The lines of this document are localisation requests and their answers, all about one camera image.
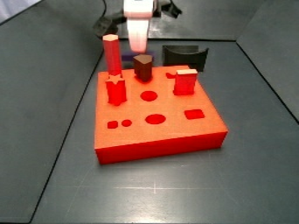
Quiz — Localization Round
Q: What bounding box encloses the black cable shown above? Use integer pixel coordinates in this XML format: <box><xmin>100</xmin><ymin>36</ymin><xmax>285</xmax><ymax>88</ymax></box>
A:
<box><xmin>92</xmin><ymin>0</ymin><xmax>182</xmax><ymax>39</ymax></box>

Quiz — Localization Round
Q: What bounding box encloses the red rectangular peg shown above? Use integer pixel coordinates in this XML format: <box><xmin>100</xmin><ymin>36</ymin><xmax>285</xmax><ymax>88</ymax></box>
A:
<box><xmin>172</xmin><ymin>69</ymin><xmax>197</xmax><ymax>95</ymax></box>

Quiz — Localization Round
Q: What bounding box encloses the purple rectangle block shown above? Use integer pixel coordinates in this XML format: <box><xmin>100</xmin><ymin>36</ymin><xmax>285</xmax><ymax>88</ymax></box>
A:
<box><xmin>120</xmin><ymin>52</ymin><xmax>154</xmax><ymax>62</ymax></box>

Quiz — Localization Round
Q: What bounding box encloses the tall red hexagonal peg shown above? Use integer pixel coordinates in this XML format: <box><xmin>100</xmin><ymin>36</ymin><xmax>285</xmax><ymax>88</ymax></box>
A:
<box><xmin>102</xmin><ymin>34</ymin><xmax>121</xmax><ymax>76</ymax></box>

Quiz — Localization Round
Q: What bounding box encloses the red peg board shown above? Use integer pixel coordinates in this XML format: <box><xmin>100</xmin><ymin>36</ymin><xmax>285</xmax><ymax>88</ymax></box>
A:
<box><xmin>94</xmin><ymin>66</ymin><xmax>228</xmax><ymax>164</ymax></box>

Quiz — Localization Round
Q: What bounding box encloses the black curved fixture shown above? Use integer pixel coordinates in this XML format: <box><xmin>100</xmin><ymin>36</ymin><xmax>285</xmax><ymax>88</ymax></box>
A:
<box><xmin>162</xmin><ymin>45</ymin><xmax>209</xmax><ymax>72</ymax></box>

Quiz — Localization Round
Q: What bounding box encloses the dark brown peg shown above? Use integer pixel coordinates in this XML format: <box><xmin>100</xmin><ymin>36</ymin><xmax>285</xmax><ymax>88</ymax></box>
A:
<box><xmin>133</xmin><ymin>54</ymin><xmax>153</xmax><ymax>82</ymax></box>

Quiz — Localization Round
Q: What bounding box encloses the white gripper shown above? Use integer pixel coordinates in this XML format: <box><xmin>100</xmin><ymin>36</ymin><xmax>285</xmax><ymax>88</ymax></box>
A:
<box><xmin>124</xmin><ymin>0</ymin><xmax>156</xmax><ymax>53</ymax></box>

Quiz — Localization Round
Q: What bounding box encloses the red star peg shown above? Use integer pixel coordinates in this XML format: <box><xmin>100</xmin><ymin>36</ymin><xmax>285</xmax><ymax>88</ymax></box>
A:
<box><xmin>105</xmin><ymin>74</ymin><xmax>126</xmax><ymax>106</ymax></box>

